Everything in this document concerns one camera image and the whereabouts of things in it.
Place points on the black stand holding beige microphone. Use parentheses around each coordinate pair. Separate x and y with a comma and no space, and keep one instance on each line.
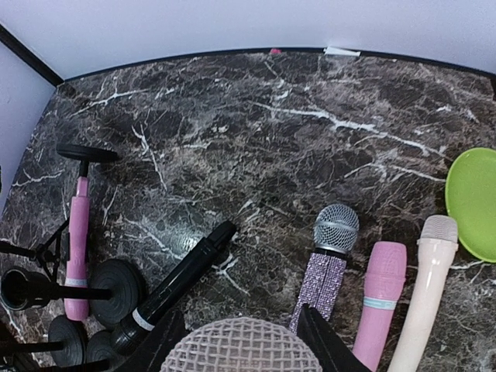
(114,290)

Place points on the large pink microphone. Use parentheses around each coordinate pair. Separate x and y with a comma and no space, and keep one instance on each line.
(383,285)

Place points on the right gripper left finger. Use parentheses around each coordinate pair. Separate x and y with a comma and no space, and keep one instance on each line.
(154,350)

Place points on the left black frame post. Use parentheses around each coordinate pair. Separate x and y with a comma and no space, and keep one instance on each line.
(29,58)

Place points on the black round-base desk stand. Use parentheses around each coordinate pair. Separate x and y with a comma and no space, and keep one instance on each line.
(67,342)

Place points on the green disc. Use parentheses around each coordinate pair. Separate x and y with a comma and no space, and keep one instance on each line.
(470,200)

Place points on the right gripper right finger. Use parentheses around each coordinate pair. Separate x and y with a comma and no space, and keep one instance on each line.
(331,352)

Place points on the purple glitter microphone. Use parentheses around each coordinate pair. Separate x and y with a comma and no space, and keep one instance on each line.
(335,233)

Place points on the small pink microphone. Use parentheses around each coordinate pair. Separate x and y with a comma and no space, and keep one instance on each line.
(76,275)

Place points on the black stand holding small pink microphone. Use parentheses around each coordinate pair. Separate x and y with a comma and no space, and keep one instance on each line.
(86,155)

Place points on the black microphone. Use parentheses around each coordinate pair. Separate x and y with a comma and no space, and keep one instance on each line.
(136,326)

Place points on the black tripod stand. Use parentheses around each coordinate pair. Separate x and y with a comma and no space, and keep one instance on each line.
(46,256)

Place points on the beige microphone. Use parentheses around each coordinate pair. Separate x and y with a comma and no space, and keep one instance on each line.
(241,344)
(437,247)

